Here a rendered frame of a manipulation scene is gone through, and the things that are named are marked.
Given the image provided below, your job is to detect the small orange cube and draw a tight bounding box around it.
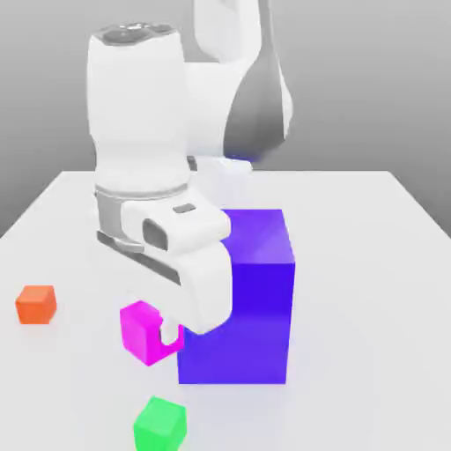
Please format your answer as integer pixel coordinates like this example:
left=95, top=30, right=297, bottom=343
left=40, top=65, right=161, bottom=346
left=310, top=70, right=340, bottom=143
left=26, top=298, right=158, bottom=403
left=14, top=285, right=58, bottom=326

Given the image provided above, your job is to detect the small magenta cube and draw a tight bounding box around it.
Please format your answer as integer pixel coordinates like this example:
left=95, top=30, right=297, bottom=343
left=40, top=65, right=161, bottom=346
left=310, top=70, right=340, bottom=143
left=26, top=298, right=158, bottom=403
left=119, top=299, right=186, bottom=368

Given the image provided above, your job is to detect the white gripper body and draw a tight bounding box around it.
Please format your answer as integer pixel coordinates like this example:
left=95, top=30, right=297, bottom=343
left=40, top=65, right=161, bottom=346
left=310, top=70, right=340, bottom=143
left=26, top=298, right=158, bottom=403
left=95, top=229, right=234, bottom=336

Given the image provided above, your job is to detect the large purple box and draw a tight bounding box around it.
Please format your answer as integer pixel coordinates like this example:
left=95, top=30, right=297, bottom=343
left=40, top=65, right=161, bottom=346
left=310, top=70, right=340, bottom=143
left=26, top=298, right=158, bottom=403
left=177, top=208, right=296, bottom=386

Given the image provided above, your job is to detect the small green cube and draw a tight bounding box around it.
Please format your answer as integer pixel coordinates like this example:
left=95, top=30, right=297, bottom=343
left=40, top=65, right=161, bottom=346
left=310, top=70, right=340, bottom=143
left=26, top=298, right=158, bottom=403
left=132, top=396, right=188, bottom=451

